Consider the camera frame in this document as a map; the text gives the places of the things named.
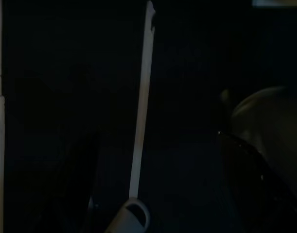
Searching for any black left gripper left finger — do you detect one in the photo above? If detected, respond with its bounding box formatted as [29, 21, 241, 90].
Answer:
[24, 131, 99, 233]

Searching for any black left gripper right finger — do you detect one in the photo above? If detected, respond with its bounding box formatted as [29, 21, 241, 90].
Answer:
[217, 132, 297, 233]

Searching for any white floor tape strip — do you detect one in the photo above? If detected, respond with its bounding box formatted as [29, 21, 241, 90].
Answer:
[128, 0, 157, 199]

